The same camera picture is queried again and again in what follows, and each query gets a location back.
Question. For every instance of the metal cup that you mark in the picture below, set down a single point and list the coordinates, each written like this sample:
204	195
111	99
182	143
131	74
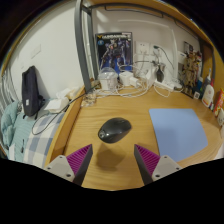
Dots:
160	74

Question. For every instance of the white power strip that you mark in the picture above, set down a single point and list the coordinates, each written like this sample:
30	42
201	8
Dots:
166	86

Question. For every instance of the white charger block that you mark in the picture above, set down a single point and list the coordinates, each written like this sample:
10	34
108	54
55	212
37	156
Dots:
126	78

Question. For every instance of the clear round plastic container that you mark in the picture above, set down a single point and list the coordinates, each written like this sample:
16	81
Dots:
108	79

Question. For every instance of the black computer mouse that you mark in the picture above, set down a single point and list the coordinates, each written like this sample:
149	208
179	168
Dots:
114	130

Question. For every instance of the robot model kit box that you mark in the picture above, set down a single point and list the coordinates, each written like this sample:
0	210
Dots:
114	51

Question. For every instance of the teal bedding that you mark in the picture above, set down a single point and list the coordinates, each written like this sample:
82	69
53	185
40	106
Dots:
8	121

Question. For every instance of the brown tree figure toy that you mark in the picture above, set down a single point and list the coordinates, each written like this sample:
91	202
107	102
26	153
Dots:
190	71

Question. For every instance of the white wall outlet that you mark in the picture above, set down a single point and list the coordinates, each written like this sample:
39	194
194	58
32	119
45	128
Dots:
160	52
142	48

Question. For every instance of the blue bottle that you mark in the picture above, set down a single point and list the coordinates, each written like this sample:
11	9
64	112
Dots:
199	86

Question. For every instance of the plaid blanket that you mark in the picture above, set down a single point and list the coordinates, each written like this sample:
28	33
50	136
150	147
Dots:
40	133

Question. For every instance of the white mug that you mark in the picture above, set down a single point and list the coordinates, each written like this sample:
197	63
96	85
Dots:
220	117

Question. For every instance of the grey metal desk frame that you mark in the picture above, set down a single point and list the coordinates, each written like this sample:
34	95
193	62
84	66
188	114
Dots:
81	50

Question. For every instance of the colourful figure box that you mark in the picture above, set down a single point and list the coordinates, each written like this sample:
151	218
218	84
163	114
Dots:
191	48

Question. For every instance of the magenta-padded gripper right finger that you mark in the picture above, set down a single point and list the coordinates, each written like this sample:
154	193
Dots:
165	166

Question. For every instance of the small white cube clock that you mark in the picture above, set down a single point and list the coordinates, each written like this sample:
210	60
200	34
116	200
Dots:
196	95

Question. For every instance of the white nozzle bottle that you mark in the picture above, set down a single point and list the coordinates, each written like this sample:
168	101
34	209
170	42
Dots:
207	76

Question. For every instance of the black bag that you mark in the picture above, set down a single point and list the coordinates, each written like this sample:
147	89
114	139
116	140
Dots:
30	91

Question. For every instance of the white red-capped pump bottle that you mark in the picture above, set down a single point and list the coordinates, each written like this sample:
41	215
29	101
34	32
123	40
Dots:
208	96

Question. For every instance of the light blue mouse pad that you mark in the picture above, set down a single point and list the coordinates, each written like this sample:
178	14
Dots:
178	133

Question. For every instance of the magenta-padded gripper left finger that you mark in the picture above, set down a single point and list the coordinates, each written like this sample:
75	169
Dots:
60	166

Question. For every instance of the white wall box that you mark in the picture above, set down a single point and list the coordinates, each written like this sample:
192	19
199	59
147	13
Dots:
181	57

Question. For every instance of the white paper box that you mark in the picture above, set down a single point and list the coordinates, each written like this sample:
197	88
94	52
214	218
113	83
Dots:
56	104

